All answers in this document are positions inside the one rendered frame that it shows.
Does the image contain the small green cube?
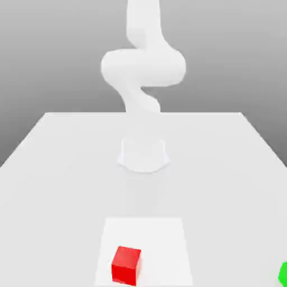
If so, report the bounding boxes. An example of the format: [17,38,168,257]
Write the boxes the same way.
[277,261,287,285]

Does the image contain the small red cube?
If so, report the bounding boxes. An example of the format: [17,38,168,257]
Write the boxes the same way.
[111,246,142,287]

